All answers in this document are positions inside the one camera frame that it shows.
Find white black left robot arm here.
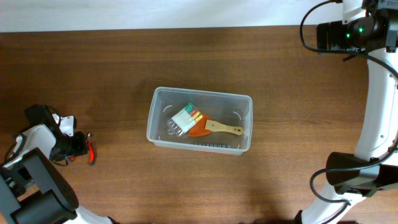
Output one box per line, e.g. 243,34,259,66
1,104,115,224

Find orange socket bit rail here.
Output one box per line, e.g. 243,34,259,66
195,143,231,149

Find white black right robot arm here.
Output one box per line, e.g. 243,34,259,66
294,0,397,223

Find red handled pliers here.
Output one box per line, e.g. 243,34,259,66
68,132,97,166

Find orange scraper wooden handle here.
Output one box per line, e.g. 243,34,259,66
188,113,244,138

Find clear case coloured bits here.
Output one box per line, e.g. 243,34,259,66
167,103,203,138

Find clear plastic container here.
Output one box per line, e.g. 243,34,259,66
147,87,253,155

